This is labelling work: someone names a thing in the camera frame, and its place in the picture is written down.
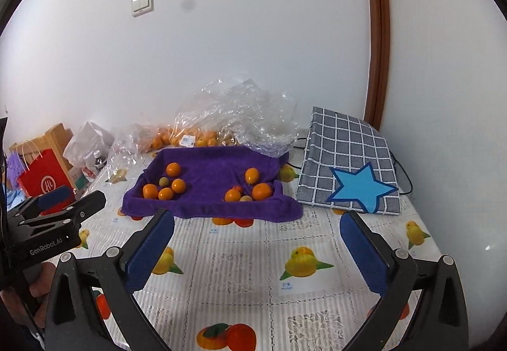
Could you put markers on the white light switch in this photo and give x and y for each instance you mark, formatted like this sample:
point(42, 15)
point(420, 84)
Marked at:
point(141, 3)

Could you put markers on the dark drink bottle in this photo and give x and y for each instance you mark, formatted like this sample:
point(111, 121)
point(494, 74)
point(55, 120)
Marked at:
point(98, 161)

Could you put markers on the clear bag of oranges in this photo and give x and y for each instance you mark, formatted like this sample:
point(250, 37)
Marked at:
point(186, 137)

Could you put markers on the empty clear plastic bag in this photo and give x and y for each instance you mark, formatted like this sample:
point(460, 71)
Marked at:
point(122, 153)

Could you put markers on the small green fruit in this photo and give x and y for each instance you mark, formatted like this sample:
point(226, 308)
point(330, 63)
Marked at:
point(163, 181)

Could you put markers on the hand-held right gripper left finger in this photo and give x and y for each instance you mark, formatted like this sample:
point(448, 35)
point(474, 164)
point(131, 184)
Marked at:
point(150, 252)

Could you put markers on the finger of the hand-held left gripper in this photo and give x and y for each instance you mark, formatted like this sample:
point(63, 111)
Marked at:
point(85, 208)
point(55, 194)

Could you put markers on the oval orange kumquat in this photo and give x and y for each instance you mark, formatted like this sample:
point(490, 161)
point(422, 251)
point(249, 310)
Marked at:
point(252, 175)

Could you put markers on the green and white carton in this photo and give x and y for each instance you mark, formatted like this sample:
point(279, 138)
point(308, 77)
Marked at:
point(85, 176)

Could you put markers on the fruit print lace tablecloth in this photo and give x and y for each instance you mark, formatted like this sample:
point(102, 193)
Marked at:
point(245, 256)

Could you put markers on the purple towel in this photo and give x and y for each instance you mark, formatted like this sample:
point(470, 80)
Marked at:
point(210, 172)

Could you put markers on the small yellow fruit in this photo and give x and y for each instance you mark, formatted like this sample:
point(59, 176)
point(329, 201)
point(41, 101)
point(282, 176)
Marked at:
point(246, 199)

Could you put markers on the red paper bag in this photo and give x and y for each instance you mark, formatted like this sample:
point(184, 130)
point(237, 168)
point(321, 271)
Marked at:
point(43, 176)

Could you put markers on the clear bag of brown fruit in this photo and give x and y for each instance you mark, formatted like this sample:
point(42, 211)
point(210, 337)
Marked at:
point(245, 117)

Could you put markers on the white plastic bag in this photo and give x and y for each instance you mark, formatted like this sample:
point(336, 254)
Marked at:
point(87, 141)

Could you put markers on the orange mandarin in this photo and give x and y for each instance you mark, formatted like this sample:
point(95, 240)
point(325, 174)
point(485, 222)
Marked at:
point(233, 195)
point(173, 169)
point(165, 194)
point(149, 191)

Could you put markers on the person's left hand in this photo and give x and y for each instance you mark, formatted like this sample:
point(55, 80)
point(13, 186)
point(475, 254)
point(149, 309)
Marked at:
point(41, 279)

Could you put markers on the cardboard box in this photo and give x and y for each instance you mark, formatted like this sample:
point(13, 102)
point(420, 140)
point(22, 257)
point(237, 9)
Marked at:
point(57, 137)

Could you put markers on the purple fuzzy object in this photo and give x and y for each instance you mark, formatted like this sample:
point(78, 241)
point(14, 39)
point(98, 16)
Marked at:
point(15, 171)

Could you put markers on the smooth orange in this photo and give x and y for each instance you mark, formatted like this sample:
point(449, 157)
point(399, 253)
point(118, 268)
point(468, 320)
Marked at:
point(178, 185)

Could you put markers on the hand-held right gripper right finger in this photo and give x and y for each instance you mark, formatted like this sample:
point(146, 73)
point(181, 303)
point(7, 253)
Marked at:
point(364, 256)

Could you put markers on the brown wooden door frame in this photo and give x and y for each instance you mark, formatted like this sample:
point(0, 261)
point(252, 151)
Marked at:
point(376, 38)

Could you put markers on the large orange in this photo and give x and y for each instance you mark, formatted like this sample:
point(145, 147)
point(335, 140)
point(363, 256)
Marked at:
point(261, 191)

